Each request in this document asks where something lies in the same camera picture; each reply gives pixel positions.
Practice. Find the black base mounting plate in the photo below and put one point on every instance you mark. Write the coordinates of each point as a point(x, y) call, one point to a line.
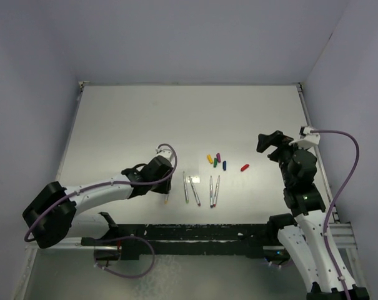
point(130, 241)

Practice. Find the red pen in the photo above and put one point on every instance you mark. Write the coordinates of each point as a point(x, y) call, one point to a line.
point(216, 192)

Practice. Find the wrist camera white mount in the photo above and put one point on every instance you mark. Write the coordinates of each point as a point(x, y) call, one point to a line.
point(307, 139)
point(166, 153)

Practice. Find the blue pen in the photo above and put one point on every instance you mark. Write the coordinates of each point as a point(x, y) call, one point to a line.
point(211, 192)

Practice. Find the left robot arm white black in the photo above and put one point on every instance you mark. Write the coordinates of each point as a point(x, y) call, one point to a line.
point(51, 213)

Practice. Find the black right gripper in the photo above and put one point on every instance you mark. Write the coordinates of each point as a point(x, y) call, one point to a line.
point(265, 140)

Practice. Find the red pen cap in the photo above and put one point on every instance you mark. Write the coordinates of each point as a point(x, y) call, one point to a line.
point(246, 166)

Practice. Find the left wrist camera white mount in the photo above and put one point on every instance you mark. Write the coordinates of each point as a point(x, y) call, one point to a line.
point(166, 153)

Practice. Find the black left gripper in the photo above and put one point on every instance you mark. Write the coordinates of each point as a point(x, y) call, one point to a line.
point(165, 187)

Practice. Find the purple pen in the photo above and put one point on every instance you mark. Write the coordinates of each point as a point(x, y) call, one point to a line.
point(196, 196)

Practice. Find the green pen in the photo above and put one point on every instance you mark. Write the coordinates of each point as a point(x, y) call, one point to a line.
point(186, 195)

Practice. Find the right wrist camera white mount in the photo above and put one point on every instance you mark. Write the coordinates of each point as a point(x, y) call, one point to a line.
point(307, 139)

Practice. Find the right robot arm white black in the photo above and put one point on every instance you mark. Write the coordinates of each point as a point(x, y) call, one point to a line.
point(305, 232)

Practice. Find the aluminium frame rail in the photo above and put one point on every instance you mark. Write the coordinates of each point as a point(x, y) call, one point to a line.
point(342, 232)

